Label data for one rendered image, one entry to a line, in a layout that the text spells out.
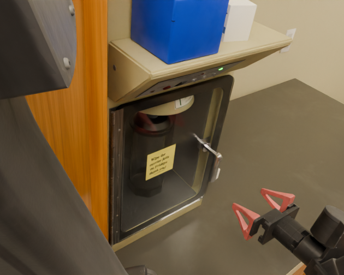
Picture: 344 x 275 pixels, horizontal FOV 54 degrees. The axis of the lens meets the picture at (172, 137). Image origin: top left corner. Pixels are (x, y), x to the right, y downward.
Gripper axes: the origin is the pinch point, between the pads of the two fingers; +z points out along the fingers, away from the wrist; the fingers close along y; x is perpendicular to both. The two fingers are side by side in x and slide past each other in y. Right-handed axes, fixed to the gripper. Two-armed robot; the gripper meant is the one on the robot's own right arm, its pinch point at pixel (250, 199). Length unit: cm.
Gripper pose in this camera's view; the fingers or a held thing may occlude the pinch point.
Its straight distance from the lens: 81.8
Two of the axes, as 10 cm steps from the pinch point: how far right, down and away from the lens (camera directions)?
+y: -8.0, 2.6, -5.4
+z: -5.9, -5.0, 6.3
